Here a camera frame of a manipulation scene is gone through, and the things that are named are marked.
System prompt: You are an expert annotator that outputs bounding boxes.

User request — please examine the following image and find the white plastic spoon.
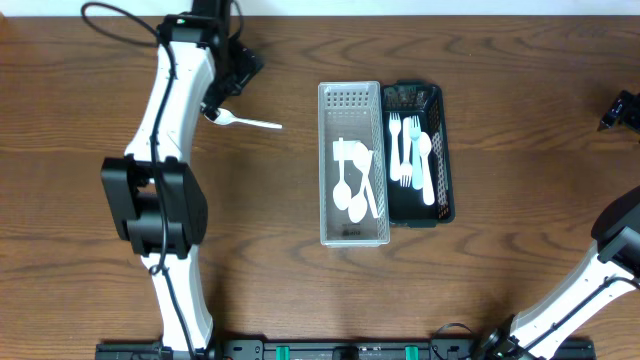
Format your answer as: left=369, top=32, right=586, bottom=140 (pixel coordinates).
left=348, top=142, right=379, bottom=223
left=419, top=132, right=435, bottom=206
left=333, top=137, right=351, bottom=211
left=205, top=108, right=283, bottom=130
left=348, top=148, right=372, bottom=224

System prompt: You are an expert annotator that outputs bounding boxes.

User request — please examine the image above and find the white plastic fork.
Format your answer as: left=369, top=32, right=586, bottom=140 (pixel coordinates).
left=400, top=117, right=412, bottom=187
left=389, top=112, right=402, bottom=181
left=409, top=115, right=423, bottom=190

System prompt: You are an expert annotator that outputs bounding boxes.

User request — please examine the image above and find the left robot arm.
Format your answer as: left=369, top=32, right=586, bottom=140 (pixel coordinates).
left=95, top=1, right=263, bottom=359

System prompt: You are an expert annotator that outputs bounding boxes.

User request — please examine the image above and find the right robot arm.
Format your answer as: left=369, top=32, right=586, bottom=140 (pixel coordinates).
left=472, top=188, right=639, bottom=359

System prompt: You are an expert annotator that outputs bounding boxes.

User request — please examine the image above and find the clear plastic basket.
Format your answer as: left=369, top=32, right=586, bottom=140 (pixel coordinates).
left=318, top=81, right=390, bottom=248

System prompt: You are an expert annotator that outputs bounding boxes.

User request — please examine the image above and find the black plastic basket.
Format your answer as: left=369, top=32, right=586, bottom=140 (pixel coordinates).
left=381, top=80, right=455, bottom=228

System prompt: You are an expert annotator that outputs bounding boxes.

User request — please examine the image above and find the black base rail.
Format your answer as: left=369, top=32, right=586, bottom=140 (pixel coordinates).
left=94, top=338, right=597, bottom=360

